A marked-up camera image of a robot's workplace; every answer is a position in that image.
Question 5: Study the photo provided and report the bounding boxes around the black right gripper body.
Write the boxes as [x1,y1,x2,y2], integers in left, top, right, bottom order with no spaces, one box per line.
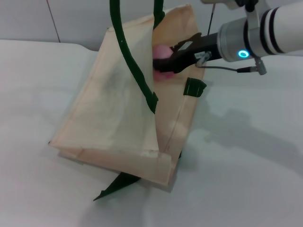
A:
[174,33,223,73]

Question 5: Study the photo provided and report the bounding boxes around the pink toy peach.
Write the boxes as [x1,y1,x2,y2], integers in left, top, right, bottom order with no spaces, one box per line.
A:
[153,45,175,81]

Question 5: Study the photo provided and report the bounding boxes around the cream canvas handbag green handles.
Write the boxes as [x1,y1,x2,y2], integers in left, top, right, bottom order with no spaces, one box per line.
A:
[48,0,208,201]

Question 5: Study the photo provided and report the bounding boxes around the dark vertical wall cable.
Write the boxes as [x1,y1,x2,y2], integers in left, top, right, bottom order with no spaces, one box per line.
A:
[207,3,216,36]

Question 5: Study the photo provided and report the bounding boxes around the thin reddish wall cable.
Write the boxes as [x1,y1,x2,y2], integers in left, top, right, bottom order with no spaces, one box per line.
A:
[46,0,61,43]

